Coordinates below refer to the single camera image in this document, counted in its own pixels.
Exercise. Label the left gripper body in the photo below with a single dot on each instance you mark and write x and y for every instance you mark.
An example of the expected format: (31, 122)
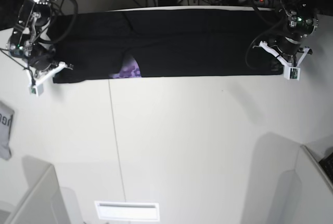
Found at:
(286, 47)

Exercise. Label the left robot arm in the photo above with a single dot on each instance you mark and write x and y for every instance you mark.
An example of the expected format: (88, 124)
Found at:
(297, 21)

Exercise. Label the black T-shirt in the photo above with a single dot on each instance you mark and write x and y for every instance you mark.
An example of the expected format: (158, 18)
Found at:
(163, 43)

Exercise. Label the grey folded cloth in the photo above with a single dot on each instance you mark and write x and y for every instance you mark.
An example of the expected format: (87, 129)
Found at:
(6, 120)

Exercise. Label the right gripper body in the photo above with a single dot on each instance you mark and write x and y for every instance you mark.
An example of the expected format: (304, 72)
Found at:
(40, 58)

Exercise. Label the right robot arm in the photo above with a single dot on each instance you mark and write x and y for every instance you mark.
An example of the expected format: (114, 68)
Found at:
(36, 17)

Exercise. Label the black keyboard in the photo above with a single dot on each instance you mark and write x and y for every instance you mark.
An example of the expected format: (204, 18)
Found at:
(327, 166)

